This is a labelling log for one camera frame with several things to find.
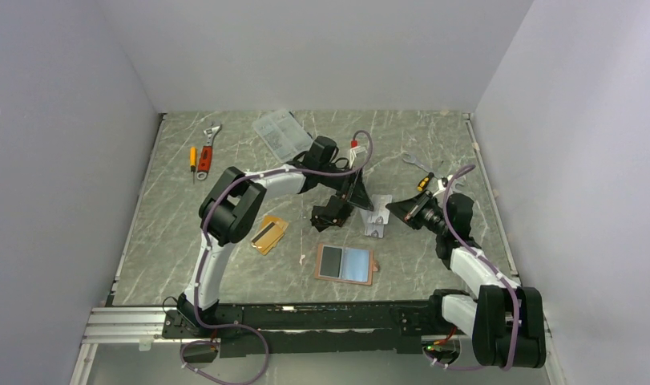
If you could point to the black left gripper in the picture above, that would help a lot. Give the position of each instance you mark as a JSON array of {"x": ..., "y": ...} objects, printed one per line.
[{"x": 358, "y": 195}]

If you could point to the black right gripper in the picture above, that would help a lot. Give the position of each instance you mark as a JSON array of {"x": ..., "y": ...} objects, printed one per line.
[{"x": 409, "y": 209}]

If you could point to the tan leather card holder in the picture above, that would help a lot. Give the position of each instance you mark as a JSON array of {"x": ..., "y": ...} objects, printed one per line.
[{"x": 357, "y": 266}]

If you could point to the black VIP card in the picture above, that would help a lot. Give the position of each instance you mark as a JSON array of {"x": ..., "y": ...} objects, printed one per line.
[{"x": 330, "y": 263}]

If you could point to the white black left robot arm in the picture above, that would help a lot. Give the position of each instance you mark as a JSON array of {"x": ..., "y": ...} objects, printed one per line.
[{"x": 229, "y": 212}]

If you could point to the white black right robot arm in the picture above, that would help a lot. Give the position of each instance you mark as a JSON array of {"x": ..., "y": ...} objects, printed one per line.
[{"x": 503, "y": 319}]

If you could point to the black card stack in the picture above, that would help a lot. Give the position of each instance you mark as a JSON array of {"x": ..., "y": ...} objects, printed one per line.
[{"x": 334, "y": 213}]

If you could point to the yellow black screwdriver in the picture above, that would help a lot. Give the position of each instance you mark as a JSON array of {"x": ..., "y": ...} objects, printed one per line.
[{"x": 425, "y": 182}]

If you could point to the silver open end wrench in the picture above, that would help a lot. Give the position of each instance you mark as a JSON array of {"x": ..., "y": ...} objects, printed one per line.
[{"x": 412, "y": 159}]

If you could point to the clear plastic screw box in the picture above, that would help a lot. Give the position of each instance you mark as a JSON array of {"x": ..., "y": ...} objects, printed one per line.
[{"x": 283, "y": 135}]

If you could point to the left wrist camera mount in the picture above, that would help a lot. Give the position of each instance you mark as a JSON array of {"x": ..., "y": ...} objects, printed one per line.
[{"x": 357, "y": 154}]

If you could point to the red handled adjustable wrench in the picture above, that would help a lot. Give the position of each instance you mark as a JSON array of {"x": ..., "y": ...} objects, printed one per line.
[{"x": 205, "y": 159}]

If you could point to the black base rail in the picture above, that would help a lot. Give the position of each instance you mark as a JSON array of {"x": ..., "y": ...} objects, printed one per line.
[{"x": 313, "y": 327}]

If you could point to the small yellow handled screwdriver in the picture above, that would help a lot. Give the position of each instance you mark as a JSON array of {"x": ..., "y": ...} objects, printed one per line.
[{"x": 193, "y": 162}]

